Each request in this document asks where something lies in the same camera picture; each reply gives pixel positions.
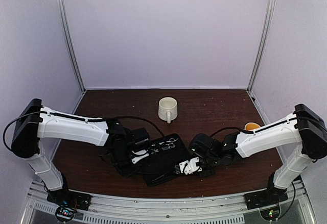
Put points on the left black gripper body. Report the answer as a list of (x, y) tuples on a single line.
[(120, 160)]

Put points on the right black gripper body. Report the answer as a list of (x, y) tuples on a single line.
[(210, 161)]

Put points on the silver straight hair scissors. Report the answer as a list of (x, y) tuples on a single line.
[(156, 148)]

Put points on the silver thinning scissors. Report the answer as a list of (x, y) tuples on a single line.
[(166, 145)]

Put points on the black zippered tool case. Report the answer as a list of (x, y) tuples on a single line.
[(165, 161)]

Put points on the black hair clip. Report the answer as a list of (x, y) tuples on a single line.
[(164, 177)]

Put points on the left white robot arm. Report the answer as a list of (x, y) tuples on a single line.
[(37, 122)]

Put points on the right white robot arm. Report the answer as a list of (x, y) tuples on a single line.
[(302, 127)]

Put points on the white mug yellow inside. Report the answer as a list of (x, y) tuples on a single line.
[(250, 126)]

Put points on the white ribbed mug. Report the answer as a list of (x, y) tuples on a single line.
[(167, 109)]

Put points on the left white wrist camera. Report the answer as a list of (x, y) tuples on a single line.
[(137, 156)]

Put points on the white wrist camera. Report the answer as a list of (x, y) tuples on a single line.
[(191, 166), (137, 156)]

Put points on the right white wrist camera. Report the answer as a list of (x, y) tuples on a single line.
[(191, 166)]

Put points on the front aluminium rail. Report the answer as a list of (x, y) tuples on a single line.
[(216, 209)]

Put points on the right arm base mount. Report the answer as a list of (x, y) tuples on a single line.
[(263, 198)]

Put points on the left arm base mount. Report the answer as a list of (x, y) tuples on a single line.
[(70, 199)]

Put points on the right aluminium frame post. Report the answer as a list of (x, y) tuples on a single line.
[(270, 7)]

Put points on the aluminium frame post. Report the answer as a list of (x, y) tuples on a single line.
[(69, 45), (270, 7)]

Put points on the left aluminium frame post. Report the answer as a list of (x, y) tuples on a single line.
[(69, 45)]

